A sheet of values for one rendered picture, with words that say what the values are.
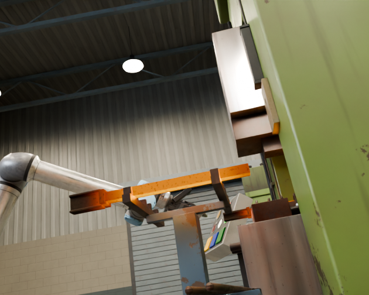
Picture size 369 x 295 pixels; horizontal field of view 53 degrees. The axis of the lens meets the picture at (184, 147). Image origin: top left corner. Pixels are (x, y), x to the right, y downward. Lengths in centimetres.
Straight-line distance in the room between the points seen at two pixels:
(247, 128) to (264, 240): 48
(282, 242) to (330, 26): 66
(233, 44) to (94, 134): 955
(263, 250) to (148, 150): 928
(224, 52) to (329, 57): 58
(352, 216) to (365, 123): 25
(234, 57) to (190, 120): 904
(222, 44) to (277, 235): 83
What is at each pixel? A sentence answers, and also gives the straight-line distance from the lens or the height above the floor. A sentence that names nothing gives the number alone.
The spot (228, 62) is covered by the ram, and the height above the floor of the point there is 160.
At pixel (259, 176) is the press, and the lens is 652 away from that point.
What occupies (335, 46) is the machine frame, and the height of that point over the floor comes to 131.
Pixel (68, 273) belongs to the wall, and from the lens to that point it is 1016.
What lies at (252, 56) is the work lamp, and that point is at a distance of 141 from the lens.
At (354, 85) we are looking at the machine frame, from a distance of 112.
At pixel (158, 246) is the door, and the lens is 957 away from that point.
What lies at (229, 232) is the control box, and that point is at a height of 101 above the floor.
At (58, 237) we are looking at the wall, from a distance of 1041.
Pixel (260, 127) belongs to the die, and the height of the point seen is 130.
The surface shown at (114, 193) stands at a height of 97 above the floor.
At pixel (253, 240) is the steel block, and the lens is 121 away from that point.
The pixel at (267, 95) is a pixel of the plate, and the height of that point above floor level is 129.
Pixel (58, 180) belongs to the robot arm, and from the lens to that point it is 163.
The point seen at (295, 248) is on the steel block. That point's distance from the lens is 122.
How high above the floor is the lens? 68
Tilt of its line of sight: 24 degrees up
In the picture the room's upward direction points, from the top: 9 degrees counter-clockwise
